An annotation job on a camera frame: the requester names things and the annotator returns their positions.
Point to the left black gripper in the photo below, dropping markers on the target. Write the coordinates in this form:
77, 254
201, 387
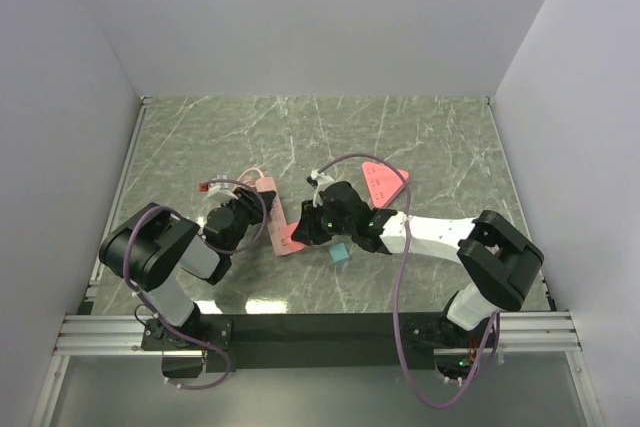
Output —
258, 203

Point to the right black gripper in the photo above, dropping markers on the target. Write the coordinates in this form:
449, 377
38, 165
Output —
307, 231

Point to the teal cube block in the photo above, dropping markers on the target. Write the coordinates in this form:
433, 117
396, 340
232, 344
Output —
339, 253

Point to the pink long power strip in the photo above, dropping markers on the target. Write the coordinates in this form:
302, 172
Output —
277, 223

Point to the pink triangular plug adapter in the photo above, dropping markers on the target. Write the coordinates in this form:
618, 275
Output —
291, 246

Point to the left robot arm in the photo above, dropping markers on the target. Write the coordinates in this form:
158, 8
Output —
147, 250

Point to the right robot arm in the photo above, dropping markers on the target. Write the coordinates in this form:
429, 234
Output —
501, 261

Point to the pink triangular power strip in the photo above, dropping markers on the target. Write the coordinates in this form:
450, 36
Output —
382, 182

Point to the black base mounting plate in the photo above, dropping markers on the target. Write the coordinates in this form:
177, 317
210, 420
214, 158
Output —
270, 341

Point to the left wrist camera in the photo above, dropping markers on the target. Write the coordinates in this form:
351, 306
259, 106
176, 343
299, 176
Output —
218, 191

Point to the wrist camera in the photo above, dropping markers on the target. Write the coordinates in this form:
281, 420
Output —
218, 191
319, 180

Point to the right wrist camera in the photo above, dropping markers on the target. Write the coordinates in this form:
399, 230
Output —
319, 180

